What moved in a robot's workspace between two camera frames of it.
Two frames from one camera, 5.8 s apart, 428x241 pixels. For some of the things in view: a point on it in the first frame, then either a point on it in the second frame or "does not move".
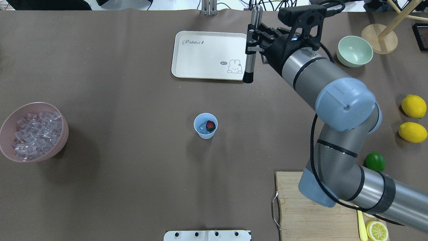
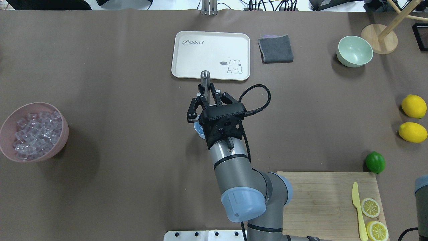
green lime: [376, 161] does not move
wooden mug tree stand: [373, 35] does not move
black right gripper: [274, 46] → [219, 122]
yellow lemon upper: [414, 106] does not move
